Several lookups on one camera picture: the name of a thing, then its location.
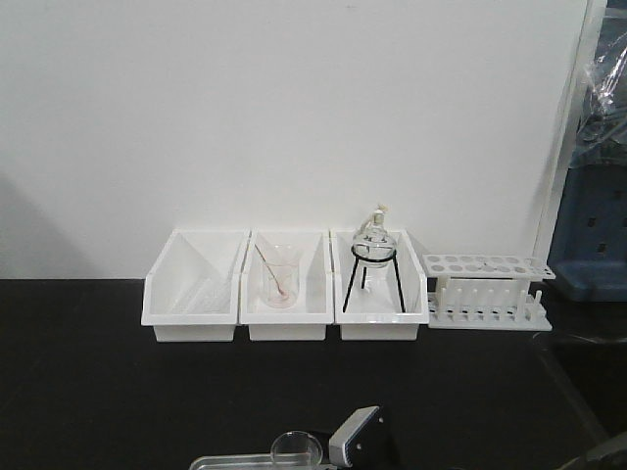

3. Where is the white right storage bin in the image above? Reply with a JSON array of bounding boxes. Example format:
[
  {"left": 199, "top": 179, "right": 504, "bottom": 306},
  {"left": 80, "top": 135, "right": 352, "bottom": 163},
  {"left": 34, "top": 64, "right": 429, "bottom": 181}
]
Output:
[{"left": 330, "top": 229, "right": 429, "bottom": 341}]

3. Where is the white test tube rack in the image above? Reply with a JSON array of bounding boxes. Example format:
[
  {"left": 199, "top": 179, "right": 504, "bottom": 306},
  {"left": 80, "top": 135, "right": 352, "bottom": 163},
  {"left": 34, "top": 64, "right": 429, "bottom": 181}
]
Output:
[{"left": 422, "top": 254, "right": 555, "bottom": 332}]

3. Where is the pink stained glass beaker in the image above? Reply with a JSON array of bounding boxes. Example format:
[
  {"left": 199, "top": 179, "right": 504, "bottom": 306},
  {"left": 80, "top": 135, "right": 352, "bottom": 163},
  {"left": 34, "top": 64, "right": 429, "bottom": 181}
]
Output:
[{"left": 261, "top": 245, "right": 302, "bottom": 308}]

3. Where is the round glass flask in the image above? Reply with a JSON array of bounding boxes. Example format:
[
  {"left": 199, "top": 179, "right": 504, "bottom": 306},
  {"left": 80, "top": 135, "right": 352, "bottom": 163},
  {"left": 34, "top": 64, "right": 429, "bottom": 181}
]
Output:
[{"left": 353, "top": 205, "right": 397, "bottom": 263}]

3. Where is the clear plastic bag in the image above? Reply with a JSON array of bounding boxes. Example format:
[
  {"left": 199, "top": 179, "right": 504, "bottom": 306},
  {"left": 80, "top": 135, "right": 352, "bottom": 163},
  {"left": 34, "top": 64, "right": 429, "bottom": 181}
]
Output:
[{"left": 569, "top": 1, "right": 626, "bottom": 168}]

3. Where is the black wire tripod stand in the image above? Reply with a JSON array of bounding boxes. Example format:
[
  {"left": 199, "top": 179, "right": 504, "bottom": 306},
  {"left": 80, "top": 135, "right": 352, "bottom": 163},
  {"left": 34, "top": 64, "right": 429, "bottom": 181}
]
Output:
[{"left": 342, "top": 244, "right": 407, "bottom": 313}]

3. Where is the white left storage bin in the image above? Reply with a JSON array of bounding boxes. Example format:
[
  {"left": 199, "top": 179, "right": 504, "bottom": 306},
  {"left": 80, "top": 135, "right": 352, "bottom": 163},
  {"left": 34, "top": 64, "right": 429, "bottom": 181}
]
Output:
[{"left": 141, "top": 229, "right": 251, "bottom": 343}]

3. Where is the white middle storage bin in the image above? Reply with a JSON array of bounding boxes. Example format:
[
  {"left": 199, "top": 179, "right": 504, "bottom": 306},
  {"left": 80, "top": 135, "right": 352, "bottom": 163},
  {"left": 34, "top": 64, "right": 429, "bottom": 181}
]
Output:
[{"left": 239, "top": 229, "right": 334, "bottom": 341}]

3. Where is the silver metal tray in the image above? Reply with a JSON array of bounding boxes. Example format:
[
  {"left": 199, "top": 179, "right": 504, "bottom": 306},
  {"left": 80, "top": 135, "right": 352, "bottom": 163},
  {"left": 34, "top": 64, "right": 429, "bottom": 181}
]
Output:
[{"left": 189, "top": 453, "right": 314, "bottom": 470}]

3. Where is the white storage bin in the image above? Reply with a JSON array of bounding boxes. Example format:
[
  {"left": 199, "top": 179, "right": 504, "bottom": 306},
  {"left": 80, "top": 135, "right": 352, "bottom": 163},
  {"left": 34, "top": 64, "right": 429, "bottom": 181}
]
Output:
[
  {"left": 330, "top": 229, "right": 429, "bottom": 341},
  {"left": 239, "top": 229, "right": 334, "bottom": 341},
  {"left": 141, "top": 229, "right": 251, "bottom": 343}
]

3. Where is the clear glass beaker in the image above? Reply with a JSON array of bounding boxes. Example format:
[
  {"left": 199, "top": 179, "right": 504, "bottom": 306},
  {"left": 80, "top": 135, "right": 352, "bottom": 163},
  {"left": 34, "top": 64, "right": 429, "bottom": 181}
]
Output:
[{"left": 270, "top": 431, "right": 323, "bottom": 467}]

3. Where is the blue plastic crate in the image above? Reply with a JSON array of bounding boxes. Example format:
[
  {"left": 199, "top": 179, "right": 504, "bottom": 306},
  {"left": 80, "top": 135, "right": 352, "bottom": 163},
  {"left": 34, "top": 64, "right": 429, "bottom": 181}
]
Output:
[{"left": 549, "top": 164, "right": 626, "bottom": 303}]

